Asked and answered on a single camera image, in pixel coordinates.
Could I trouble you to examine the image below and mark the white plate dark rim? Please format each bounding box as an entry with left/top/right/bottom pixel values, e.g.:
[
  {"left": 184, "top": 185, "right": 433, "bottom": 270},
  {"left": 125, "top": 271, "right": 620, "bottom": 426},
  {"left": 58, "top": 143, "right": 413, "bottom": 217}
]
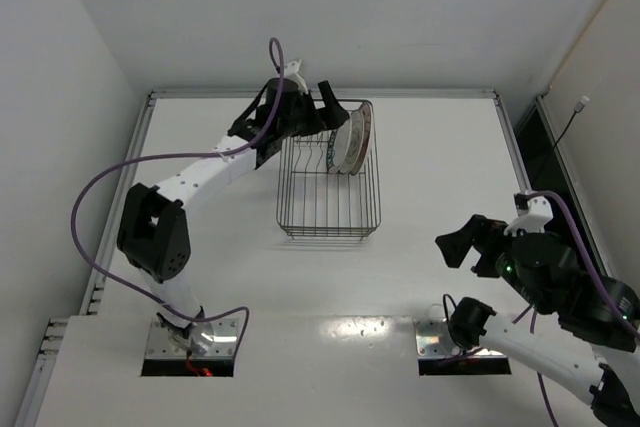
[{"left": 333, "top": 110, "right": 364, "bottom": 174}]

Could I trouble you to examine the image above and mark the orange sunburst plate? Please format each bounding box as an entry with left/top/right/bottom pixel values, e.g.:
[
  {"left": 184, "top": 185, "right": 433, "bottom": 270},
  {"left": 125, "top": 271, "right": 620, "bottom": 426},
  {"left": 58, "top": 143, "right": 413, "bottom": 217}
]
[{"left": 350, "top": 101, "right": 373, "bottom": 175}]

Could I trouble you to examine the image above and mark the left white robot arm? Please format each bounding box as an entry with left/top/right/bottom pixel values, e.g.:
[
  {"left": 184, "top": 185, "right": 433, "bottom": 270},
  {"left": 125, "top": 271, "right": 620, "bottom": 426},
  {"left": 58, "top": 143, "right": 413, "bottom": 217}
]
[{"left": 116, "top": 78, "right": 349, "bottom": 341}]

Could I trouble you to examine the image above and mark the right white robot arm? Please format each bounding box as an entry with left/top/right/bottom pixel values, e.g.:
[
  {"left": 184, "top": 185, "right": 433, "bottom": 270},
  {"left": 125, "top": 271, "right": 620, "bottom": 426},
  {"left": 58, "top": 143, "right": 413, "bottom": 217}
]
[{"left": 435, "top": 215, "right": 639, "bottom": 426}]

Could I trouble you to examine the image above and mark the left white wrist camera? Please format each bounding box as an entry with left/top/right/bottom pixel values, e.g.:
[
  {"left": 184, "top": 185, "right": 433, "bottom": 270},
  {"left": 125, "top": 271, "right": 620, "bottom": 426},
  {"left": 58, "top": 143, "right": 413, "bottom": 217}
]
[{"left": 284, "top": 58, "right": 309, "bottom": 94}]

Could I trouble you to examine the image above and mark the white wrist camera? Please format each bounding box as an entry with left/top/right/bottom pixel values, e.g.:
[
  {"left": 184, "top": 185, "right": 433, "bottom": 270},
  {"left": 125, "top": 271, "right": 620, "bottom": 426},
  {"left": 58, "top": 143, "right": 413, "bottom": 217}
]
[
  {"left": 284, "top": 58, "right": 309, "bottom": 94},
  {"left": 504, "top": 192, "right": 554, "bottom": 236}
]

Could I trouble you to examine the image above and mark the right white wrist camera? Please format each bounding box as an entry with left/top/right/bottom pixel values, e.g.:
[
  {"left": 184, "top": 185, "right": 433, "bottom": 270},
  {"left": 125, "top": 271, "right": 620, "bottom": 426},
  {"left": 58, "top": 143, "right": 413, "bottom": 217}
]
[{"left": 504, "top": 192, "right": 554, "bottom": 236}]

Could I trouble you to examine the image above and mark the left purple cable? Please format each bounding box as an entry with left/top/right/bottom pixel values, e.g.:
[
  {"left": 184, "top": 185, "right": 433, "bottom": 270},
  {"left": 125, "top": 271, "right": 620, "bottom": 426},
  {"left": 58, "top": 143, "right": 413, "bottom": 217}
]
[{"left": 71, "top": 37, "right": 287, "bottom": 343}]

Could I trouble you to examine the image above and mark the grey wire dish rack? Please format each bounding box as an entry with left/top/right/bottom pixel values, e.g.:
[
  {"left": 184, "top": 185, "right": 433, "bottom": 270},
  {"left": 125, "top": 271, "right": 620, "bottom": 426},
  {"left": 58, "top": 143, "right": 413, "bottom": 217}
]
[{"left": 276, "top": 99, "right": 382, "bottom": 242}]

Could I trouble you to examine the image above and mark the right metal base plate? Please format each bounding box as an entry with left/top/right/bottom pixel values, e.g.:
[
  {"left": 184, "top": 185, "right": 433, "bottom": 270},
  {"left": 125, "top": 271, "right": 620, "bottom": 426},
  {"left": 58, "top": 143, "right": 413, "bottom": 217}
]
[{"left": 413, "top": 318, "right": 505, "bottom": 361}]

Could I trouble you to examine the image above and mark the metal base plate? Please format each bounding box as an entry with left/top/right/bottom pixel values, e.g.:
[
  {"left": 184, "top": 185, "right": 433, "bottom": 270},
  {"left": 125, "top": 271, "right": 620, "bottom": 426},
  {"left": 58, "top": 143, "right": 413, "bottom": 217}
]
[
  {"left": 145, "top": 319, "right": 239, "bottom": 361},
  {"left": 413, "top": 318, "right": 505, "bottom": 361}
]

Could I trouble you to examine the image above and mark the black wall cable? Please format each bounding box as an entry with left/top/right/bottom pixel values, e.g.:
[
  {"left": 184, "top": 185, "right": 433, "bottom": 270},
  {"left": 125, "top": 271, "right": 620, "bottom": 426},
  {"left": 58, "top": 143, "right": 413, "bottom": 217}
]
[{"left": 519, "top": 96, "right": 591, "bottom": 198}]

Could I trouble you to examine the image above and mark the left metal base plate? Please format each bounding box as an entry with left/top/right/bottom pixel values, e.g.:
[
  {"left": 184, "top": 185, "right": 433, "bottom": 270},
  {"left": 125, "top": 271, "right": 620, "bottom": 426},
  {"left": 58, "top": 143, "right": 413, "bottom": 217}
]
[{"left": 145, "top": 319, "right": 239, "bottom": 361}]

